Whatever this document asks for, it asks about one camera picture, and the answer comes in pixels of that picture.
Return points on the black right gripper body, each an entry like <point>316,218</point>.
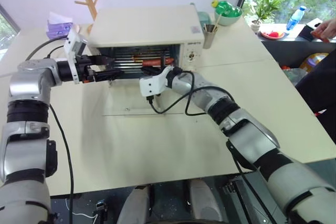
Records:
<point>158,71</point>

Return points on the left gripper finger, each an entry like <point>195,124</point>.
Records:
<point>105,61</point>
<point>109,75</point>

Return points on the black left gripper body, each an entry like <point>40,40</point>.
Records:
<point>85,68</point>

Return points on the orange sausage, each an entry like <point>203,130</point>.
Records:
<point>157,62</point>
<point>315,34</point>

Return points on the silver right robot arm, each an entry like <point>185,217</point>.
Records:
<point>249,134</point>

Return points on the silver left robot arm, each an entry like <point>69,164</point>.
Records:
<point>29,82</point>

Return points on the metal oven rack tray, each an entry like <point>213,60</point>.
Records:
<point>126,62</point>

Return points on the glass toaster oven door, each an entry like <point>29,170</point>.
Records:
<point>126,95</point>

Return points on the toaster oven dial knob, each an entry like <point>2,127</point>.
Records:
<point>193,56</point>

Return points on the cream toaster oven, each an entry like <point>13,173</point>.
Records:
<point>144,27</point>

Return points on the person's bare hand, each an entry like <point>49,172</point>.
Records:
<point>329,28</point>

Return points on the purple tissue pack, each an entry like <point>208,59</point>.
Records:
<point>59,26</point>

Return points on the metal utensil cup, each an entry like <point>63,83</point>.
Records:
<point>209,37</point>

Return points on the wooden chopstick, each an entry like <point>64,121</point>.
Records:
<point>205,27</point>
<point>217,23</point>

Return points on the pale teal container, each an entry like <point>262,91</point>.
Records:
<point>204,18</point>

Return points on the green bowl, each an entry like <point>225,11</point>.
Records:
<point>228,20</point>

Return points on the green plastic bottle yellow cap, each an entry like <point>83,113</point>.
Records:
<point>227,7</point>

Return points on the plate with red fruit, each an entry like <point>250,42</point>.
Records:
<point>273,35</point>

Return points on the potted green plant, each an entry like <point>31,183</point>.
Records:
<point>265,9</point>

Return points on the grey rounded shell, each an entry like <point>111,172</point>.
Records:
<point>137,205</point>
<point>206,200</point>

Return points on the small black floor device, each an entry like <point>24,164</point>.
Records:
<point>100,209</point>

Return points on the clear plastic bag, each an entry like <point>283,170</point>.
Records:
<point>295,75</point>

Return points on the blue water bottle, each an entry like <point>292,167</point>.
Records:
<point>295,19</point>

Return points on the black box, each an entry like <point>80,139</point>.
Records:
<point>307,33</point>

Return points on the person's dark clothing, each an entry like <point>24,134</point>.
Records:
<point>320,90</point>

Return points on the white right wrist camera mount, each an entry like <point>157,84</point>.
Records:
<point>151,87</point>

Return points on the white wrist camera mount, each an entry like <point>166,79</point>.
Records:
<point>70,48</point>
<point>151,87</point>

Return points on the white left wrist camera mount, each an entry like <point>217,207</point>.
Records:
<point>70,48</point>

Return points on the black metal frame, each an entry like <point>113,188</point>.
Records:
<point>244,197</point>

